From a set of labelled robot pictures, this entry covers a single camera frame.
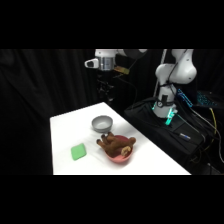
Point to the grey metal bowl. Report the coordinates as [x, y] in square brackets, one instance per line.
[102, 123]

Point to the brown plush toy animal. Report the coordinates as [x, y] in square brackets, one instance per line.
[115, 144]

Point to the green triangle block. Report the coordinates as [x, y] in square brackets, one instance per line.
[78, 151]

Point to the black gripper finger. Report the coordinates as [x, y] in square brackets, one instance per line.
[111, 95]
[101, 94]

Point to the laptop with blue-lit keyboard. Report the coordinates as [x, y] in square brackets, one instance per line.
[203, 98]

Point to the black curtain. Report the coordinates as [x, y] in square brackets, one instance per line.
[46, 83]

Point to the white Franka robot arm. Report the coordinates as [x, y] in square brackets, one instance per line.
[173, 71]

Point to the pink plastic bowl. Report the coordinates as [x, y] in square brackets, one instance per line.
[120, 158]

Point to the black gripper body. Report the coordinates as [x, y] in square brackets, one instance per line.
[106, 80]

